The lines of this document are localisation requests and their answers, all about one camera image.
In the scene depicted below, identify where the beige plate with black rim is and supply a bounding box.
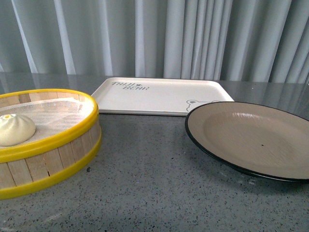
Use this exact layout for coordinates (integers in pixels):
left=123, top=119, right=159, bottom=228
left=185, top=102, right=309, bottom=183

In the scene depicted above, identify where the white steamed bun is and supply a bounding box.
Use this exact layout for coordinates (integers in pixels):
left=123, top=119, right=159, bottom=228
left=0, top=114, right=36, bottom=146

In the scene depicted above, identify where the white bear print tray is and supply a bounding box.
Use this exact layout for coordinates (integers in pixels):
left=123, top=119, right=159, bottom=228
left=92, top=77, right=233, bottom=116

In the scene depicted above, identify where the yellow rimmed wooden steamer basket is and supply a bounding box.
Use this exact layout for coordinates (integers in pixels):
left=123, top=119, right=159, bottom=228
left=0, top=89, right=101, bottom=199

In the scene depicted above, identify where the white mesh steamer liner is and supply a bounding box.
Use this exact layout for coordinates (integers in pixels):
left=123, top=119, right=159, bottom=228
left=0, top=98, right=93, bottom=144

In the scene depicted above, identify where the grey pleated curtain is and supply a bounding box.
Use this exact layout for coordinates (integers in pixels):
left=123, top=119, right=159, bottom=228
left=0, top=0, right=309, bottom=84

